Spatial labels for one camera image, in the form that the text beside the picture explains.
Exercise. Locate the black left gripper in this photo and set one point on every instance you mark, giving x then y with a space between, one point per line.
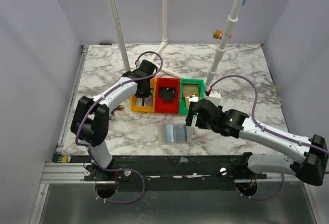
143 93

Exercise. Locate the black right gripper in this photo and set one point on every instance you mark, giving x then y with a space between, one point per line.
195 113

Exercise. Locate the white striped card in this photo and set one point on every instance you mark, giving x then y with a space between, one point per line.
147 102

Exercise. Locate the beige card holder wallet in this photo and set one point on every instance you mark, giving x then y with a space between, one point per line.
174 134

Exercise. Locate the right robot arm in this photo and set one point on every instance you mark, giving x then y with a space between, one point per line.
303 157

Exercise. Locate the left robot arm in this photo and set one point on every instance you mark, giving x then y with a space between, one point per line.
91 118

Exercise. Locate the black VIP card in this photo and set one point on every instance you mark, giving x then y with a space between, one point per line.
168 94

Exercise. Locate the gold cards stack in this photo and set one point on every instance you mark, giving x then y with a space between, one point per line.
190 93

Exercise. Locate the yellow plastic bin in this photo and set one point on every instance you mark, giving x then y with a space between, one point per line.
136 102

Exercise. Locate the green plastic bin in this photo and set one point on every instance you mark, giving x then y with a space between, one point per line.
182 107

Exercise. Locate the red plastic bin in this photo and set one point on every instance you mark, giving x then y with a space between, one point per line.
167 107

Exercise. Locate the brown small tool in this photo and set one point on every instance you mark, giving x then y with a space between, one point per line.
112 114

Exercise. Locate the orange knob on pole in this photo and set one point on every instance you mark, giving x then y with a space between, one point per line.
217 34

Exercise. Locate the white left PVC pole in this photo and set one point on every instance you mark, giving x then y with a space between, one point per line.
115 17

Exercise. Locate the white PVC jointed pole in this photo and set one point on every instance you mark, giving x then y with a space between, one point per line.
228 29

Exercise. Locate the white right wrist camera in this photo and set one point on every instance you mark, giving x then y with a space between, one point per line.
214 97

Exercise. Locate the white PVC pipe frame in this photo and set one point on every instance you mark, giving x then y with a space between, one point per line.
164 39

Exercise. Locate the black mounting rail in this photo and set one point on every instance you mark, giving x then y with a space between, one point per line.
174 173

